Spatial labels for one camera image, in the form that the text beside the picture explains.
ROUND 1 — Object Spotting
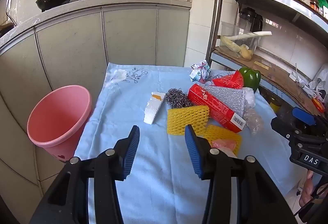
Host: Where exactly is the white ladle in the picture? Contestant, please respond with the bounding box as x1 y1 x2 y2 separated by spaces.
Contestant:
227 31 272 41

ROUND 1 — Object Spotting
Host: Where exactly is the black power cable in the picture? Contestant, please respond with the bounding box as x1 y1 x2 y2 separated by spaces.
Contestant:
6 0 17 27

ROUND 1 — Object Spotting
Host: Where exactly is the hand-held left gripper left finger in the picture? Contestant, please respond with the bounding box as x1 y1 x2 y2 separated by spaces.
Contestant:
29 125 140 224

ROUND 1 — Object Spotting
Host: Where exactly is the steel wool scrubber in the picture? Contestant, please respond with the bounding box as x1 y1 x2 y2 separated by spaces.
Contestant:
165 88 192 110

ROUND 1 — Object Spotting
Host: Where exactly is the yellow foam fruit net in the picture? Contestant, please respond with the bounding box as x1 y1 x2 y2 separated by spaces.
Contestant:
167 105 210 136
204 125 243 156

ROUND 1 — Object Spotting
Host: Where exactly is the pink plastic bucket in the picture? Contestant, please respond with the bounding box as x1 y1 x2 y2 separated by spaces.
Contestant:
27 85 93 164

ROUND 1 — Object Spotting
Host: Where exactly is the grey kitchen cabinet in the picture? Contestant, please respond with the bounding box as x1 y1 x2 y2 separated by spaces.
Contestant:
0 0 192 214

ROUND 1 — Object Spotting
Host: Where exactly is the pink plastic wrapper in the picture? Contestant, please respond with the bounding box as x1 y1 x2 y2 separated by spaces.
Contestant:
211 139 237 150

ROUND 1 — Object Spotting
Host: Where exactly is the green packet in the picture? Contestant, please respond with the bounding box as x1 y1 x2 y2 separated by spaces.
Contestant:
311 0 328 18

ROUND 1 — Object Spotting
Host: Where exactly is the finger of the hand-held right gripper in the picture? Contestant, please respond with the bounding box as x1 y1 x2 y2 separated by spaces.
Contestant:
271 116 301 139
292 107 316 126

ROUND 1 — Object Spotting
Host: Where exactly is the long red cardboard box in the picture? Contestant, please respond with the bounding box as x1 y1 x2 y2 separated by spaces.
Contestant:
187 83 246 133

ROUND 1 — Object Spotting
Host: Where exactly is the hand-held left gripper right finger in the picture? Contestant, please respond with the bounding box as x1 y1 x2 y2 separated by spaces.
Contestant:
184 124 298 224

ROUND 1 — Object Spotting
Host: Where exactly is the clear plastic wrap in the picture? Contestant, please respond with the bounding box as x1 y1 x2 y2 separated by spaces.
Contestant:
242 87 264 136

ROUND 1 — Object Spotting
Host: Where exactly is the black blender jug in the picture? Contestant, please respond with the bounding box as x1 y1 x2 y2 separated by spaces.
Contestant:
237 7 264 35

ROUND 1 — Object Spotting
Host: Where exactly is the potato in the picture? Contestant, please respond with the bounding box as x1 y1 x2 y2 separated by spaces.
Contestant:
239 45 254 59

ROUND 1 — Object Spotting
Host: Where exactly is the person's right hand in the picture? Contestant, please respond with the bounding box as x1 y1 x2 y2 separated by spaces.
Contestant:
298 170 315 208

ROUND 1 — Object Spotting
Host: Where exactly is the silver bubble mailer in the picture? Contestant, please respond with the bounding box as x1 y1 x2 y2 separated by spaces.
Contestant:
202 85 246 118

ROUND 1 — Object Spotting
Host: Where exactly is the cardboard sheet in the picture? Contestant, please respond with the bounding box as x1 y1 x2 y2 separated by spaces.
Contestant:
214 46 321 112

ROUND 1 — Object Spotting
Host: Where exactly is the white foam block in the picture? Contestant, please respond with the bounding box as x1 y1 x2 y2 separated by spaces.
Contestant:
144 91 166 125

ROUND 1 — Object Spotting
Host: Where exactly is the white plastic bag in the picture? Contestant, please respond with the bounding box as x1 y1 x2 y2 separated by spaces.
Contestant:
309 64 328 101

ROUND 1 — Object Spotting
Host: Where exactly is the small red tool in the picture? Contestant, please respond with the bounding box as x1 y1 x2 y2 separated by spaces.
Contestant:
311 97 326 113

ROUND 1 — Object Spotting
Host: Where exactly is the printed paper ball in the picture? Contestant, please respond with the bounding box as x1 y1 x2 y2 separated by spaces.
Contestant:
189 60 212 83

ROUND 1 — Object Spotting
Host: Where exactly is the corn cob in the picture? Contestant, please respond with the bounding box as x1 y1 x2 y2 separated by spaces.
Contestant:
221 35 243 53

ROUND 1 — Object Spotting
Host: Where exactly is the red plastic wrapper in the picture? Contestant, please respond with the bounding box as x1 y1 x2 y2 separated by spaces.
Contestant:
212 70 245 89

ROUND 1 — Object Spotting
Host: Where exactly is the light blue floral cloth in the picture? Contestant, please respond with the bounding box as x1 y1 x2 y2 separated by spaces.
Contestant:
74 62 308 224

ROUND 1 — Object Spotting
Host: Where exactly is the green bell pepper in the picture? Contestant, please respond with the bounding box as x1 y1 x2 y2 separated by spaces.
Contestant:
239 67 261 94

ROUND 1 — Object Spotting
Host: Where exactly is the clear plastic container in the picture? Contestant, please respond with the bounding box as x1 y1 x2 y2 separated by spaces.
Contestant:
220 21 260 60

